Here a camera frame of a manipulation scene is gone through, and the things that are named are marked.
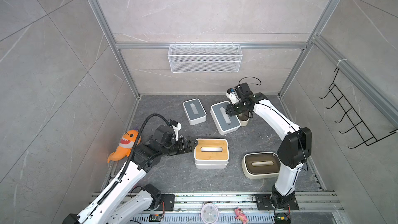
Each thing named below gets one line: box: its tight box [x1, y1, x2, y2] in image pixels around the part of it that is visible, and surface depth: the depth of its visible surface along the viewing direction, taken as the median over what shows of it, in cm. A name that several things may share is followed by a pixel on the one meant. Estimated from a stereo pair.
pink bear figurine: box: [234, 207, 249, 224], surface depth 70 cm
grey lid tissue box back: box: [182, 98, 207, 126], surface depth 106 cm
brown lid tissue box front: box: [241, 151, 281, 179], surface depth 83 cm
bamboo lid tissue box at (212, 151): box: [193, 138, 230, 164], surface depth 80 cm
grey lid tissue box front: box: [209, 100, 241, 136], surface depth 87 cm
